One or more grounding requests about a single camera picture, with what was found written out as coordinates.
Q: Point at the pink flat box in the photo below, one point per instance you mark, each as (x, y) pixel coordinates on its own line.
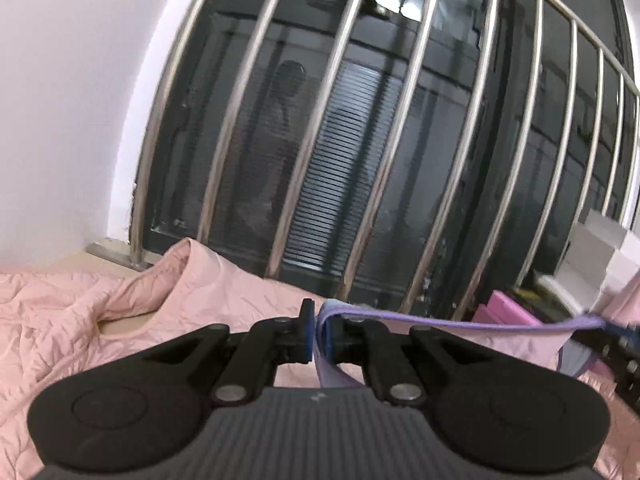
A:
(505, 310)

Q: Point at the stack of white boxes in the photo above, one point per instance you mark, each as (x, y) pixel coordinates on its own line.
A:
(600, 240)

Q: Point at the pink blue mesh tank top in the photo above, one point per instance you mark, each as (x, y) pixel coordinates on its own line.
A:
(475, 326)

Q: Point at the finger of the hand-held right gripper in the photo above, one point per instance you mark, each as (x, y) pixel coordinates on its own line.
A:
(595, 342)
(626, 335)

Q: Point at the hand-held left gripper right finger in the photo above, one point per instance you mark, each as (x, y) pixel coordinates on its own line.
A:
(327, 340)

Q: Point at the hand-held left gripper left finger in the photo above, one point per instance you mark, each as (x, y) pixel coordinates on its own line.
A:
(306, 332)

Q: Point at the pink quilted jacket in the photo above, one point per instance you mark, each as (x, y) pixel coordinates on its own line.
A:
(75, 310)

